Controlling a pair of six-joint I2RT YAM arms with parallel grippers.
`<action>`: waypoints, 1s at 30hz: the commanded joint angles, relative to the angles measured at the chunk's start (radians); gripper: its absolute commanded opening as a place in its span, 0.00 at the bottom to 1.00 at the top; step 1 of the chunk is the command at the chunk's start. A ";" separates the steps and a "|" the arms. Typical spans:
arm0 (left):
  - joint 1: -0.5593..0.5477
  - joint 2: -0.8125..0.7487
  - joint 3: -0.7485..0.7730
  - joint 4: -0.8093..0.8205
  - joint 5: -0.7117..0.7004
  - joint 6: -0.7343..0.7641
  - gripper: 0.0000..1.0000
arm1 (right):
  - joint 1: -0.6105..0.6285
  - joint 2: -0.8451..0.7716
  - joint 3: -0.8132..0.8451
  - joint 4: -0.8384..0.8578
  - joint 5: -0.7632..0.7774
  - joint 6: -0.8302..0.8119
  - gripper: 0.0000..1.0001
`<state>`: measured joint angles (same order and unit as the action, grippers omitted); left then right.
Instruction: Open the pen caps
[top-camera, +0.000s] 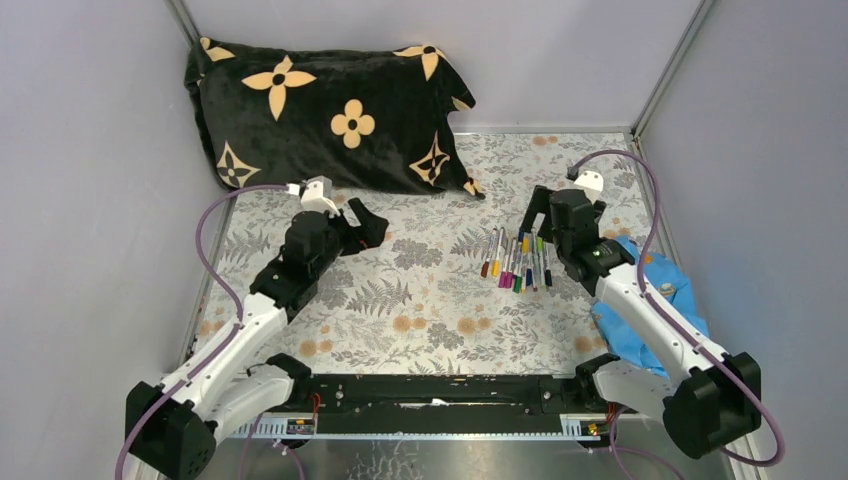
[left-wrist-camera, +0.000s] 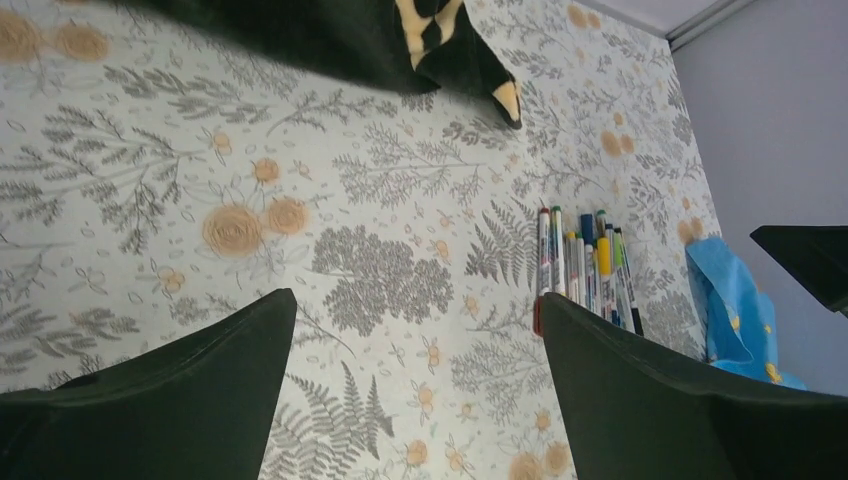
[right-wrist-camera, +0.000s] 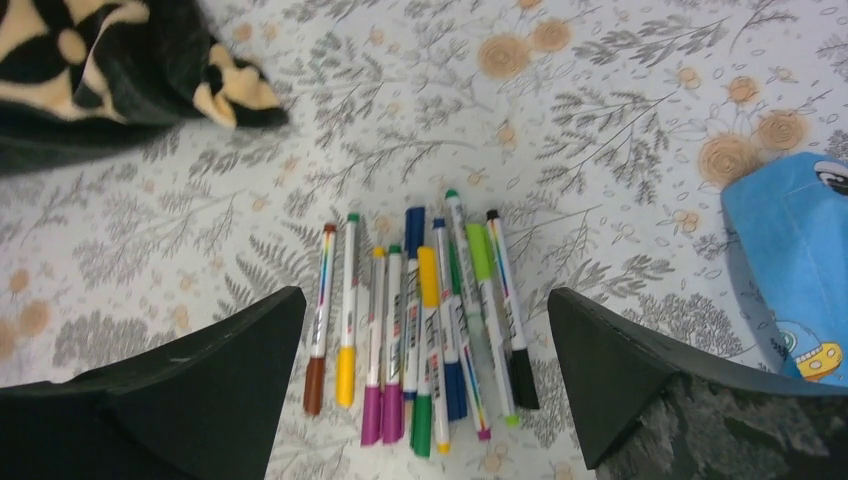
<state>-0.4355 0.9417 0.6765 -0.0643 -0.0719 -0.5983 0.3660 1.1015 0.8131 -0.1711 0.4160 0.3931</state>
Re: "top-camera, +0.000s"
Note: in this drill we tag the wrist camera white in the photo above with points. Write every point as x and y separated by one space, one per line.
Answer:
315 195
591 182

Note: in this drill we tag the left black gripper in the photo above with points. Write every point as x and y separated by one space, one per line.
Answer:
370 233

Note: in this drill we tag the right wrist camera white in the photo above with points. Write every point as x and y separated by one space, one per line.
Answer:
591 182

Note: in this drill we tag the magenta cap marker pen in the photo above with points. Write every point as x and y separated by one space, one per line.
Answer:
505 271

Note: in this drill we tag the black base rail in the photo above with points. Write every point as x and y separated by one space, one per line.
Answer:
375 405

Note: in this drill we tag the floral table mat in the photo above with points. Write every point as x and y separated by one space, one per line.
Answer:
418 303

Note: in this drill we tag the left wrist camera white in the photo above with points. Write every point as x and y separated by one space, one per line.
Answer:
315 195

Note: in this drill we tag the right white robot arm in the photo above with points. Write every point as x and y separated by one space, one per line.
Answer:
707 398

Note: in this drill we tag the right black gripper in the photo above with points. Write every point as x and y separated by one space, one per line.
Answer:
539 204

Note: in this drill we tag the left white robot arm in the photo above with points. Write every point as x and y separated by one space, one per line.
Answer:
176 426

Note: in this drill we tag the black pillow with beige flowers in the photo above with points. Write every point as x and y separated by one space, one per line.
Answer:
375 120

